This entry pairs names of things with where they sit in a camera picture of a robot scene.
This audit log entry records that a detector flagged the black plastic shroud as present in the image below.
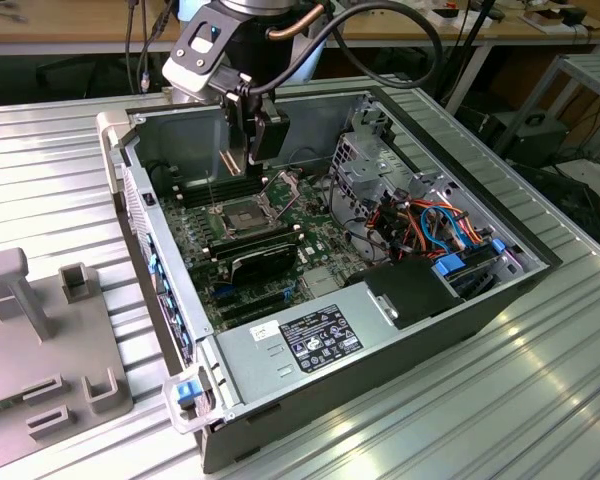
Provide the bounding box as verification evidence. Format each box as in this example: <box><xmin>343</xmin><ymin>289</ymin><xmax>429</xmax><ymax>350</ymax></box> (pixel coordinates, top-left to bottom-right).
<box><xmin>343</xmin><ymin>258</ymin><xmax>467</xmax><ymax>331</ymax></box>

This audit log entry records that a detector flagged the cardboard box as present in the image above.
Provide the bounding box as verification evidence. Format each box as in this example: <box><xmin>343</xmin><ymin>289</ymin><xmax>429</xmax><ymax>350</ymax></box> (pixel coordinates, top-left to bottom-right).
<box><xmin>522</xmin><ymin>5</ymin><xmax>590</xmax><ymax>32</ymax></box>

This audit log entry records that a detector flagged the silver CPU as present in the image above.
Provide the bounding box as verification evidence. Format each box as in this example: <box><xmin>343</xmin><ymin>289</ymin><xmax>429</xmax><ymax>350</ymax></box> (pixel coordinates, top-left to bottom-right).
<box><xmin>221</xmin><ymin>112</ymin><xmax>254</xmax><ymax>177</ymax></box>

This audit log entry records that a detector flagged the green motherboard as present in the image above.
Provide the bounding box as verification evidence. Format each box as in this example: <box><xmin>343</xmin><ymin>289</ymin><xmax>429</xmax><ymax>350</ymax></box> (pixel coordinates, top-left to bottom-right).
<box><xmin>154</xmin><ymin>167</ymin><xmax>354</xmax><ymax>334</ymax></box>

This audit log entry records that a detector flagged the black graphics card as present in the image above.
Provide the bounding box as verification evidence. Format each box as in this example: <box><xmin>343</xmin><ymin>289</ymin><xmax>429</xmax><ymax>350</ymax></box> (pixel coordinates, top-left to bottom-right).
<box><xmin>228</xmin><ymin>243</ymin><xmax>300</xmax><ymax>287</ymax></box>

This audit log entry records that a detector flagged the CPU socket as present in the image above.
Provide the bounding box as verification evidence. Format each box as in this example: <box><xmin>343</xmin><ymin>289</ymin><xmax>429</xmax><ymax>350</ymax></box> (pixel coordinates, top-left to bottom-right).
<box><xmin>218</xmin><ymin>198</ymin><xmax>276</xmax><ymax>237</ymax></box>

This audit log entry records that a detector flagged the silver power supply unit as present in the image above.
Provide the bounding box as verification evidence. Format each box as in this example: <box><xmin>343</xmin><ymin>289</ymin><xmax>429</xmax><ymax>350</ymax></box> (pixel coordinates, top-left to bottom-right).
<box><xmin>213</xmin><ymin>287</ymin><xmax>400</xmax><ymax>407</ymax></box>

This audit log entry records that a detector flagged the grey hanging cable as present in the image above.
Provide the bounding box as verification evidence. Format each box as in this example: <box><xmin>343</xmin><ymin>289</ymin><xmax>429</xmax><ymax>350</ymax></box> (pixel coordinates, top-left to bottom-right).
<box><xmin>123</xmin><ymin>0</ymin><xmax>177</xmax><ymax>95</ymax></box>

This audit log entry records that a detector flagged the dark grey PC case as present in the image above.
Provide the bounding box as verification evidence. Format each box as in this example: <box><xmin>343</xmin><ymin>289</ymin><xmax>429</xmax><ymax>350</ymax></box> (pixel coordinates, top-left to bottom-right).
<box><xmin>95</xmin><ymin>84</ymin><xmax>564</xmax><ymax>474</ymax></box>

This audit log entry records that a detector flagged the black camera cable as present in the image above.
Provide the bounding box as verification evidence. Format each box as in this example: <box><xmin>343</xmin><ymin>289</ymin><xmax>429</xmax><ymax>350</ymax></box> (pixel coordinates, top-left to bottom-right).
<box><xmin>237</xmin><ymin>0</ymin><xmax>444</xmax><ymax>101</ymax></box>

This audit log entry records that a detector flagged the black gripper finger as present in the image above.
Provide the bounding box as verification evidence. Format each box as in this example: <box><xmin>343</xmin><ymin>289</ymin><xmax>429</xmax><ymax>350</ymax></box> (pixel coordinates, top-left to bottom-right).
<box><xmin>243</xmin><ymin>94</ymin><xmax>265</xmax><ymax>167</ymax></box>

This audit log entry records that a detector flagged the blue case latch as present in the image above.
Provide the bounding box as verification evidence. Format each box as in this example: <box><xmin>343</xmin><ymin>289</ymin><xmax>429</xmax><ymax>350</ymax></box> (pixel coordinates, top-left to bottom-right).
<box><xmin>175</xmin><ymin>380</ymin><xmax>202</xmax><ymax>407</ymax></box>

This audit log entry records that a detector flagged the silver drive cage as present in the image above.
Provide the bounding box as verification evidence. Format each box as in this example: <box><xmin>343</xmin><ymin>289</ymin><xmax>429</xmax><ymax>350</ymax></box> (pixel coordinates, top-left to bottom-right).
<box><xmin>329</xmin><ymin>89</ymin><xmax>419</xmax><ymax>236</ymax></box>

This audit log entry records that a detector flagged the black RAM slot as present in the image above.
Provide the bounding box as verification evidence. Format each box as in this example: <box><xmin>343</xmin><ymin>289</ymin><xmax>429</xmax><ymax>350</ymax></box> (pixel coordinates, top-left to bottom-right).
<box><xmin>209</xmin><ymin>234</ymin><xmax>301</xmax><ymax>261</ymax></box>
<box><xmin>182</xmin><ymin>179</ymin><xmax>271</xmax><ymax>209</ymax></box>
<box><xmin>172</xmin><ymin>172</ymin><xmax>266</xmax><ymax>199</ymax></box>
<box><xmin>207</xmin><ymin>224</ymin><xmax>296</xmax><ymax>251</ymax></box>

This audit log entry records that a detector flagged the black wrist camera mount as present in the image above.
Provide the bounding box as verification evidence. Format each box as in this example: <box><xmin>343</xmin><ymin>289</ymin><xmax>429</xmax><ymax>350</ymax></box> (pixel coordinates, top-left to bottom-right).
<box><xmin>252</xmin><ymin>107</ymin><xmax>291</xmax><ymax>162</ymax></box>

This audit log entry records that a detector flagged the silver chipset heatsink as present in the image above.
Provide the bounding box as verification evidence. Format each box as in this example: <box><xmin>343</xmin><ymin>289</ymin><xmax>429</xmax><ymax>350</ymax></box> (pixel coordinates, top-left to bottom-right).
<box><xmin>301</xmin><ymin>266</ymin><xmax>345</xmax><ymax>297</ymax></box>

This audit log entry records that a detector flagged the black bag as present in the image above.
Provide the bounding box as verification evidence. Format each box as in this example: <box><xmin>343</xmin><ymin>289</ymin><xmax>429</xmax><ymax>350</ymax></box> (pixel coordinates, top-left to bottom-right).
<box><xmin>512</xmin><ymin>162</ymin><xmax>600</xmax><ymax>251</ymax></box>

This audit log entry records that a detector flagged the thin metal locking lever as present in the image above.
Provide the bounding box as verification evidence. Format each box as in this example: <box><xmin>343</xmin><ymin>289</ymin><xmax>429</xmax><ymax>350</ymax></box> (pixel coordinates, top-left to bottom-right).
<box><xmin>205</xmin><ymin>168</ymin><xmax>220</xmax><ymax>211</ymax></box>

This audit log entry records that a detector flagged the hard disk in blue carrier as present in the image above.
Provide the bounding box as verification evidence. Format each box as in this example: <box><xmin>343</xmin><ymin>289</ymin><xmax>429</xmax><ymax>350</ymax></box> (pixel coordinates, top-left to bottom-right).
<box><xmin>431</xmin><ymin>242</ymin><xmax>504</xmax><ymax>301</ymax></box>

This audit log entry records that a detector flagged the grey metal shelf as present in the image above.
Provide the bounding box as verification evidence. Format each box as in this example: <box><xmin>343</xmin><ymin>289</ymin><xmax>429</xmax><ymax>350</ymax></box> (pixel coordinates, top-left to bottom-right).
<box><xmin>492</xmin><ymin>52</ymin><xmax>600</xmax><ymax>166</ymax></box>

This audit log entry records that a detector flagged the black box with handle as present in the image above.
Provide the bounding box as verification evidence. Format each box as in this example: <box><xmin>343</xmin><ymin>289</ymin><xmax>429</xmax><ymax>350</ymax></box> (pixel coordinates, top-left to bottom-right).
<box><xmin>507</xmin><ymin>112</ymin><xmax>570</xmax><ymax>169</ymax></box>

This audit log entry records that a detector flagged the blue wire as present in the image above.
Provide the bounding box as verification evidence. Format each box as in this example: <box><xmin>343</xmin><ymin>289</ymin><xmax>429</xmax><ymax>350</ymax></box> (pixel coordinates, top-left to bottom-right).
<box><xmin>419</xmin><ymin>204</ymin><xmax>469</xmax><ymax>250</ymax></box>

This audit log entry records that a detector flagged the grey parts rack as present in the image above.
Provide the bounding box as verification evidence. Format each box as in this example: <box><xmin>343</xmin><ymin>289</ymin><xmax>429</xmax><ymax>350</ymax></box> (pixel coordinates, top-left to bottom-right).
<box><xmin>0</xmin><ymin>246</ymin><xmax>135</xmax><ymax>475</ymax></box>

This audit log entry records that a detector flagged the black expansion slot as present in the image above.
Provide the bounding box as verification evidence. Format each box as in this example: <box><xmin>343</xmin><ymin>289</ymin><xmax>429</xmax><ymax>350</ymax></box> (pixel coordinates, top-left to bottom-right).
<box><xmin>214</xmin><ymin>289</ymin><xmax>286</xmax><ymax>314</ymax></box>
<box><xmin>222</xmin><ymin>299</ymin><xmax>289</xmax><ymax>326</ymax></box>

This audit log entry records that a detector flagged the orange wire bundle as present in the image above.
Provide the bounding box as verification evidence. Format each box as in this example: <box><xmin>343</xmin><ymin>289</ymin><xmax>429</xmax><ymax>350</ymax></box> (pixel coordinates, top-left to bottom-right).
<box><xmin>367</xmin><ymin>198</ymin><xmax>486</xmax><ymax>251</ymax></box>

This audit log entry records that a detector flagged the wooden desk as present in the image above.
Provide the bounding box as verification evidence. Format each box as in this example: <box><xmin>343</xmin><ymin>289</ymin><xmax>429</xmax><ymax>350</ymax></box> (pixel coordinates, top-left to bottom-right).
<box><xmin>0</xmin><ymin>0</ymin><xmax>600</xmax><ymax>57</ymax></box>

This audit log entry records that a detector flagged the copper coloured cable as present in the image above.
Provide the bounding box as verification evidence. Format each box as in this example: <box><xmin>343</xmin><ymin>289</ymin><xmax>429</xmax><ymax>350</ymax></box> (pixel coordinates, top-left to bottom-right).
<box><xmin>267</xmin><ymin>3</ymin><xmax>327</xmax><ymax>41</ymax></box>

